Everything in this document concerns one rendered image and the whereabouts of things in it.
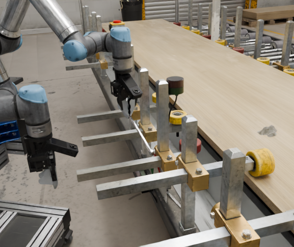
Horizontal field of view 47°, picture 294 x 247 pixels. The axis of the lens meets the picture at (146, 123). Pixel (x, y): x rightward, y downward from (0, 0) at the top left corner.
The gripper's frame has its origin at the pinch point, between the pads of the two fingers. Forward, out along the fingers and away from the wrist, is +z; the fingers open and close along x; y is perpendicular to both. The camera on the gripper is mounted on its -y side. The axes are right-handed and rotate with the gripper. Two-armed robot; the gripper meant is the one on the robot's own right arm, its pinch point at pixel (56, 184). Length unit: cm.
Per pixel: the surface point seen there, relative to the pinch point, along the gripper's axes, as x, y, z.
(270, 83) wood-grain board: -47, -113, -7
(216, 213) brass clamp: 44, -37, -14
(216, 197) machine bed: 2, -59, 19
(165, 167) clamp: 5.0, -37.4, -2.2
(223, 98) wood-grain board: -36, -80, -7
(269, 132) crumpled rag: 3, -79, -8
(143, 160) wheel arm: 0.2, -30.7, -3.4
